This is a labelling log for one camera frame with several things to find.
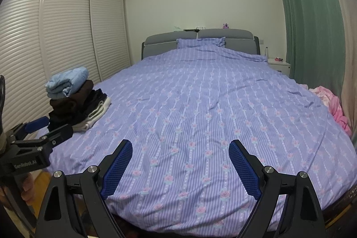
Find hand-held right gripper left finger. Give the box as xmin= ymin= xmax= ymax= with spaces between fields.
xmin=35 ymin=139 xmax=133 ymax=238

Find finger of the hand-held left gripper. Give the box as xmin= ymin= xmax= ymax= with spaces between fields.
xmin=6 ymin=116 xmax=51 ymax=141
xmin=39 ymin=124 xmax=74 ymax=154

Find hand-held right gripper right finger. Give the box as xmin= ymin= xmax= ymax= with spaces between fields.
xmin=229 ymin=139 xmax=327 ymax=238

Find light blue padded pants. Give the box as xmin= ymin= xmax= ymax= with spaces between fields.
xmin=45 ymin=66 xmax=89 ymax=101

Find person's left hand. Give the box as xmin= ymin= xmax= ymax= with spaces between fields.
xmin=19 ymin=171 xmax=36 ymax=201

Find brown folded garment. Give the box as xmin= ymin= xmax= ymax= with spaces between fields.
xmin=50 ymin=80 xmax=95 ymax=116

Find white folded garment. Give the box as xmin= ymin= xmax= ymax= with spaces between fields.
xmin=73 ymin=97 xmax=112 ymax=132

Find black folded garments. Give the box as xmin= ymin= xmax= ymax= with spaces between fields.
xmin=48 ymin=89 xmax=108 ymax=127

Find bed with purple duvet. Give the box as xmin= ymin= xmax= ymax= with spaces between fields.
xmin=36 ymin=48 xmax=357 ymax=233

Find white louvred wardrobe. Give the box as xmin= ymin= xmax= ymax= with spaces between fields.
xmin=0 ymin=0 xmax=131 ymax=133

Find white nightstand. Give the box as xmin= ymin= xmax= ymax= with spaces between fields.
xmin=267 ymin=58 xmax=291 ymax=76

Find pink crumpled blanket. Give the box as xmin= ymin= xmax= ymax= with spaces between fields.
xmin=309 ymin=85 xmax=353 ymax=136

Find purple floral pillow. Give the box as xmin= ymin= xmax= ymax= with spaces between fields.
xmin=176 ymin=37 xmax=226 ymax=50

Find grey upholstered headboard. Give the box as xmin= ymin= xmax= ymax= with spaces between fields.
xmin=141 ymin=28 xmax=262 ymax=61

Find beige curtain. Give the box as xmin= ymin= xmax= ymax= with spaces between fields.
xmin=318 ymin=0 xmax=357 ymax=127

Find wide green curtain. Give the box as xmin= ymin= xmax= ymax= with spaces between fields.
xmin=270 ymin=0 xmax=345 ymax=94

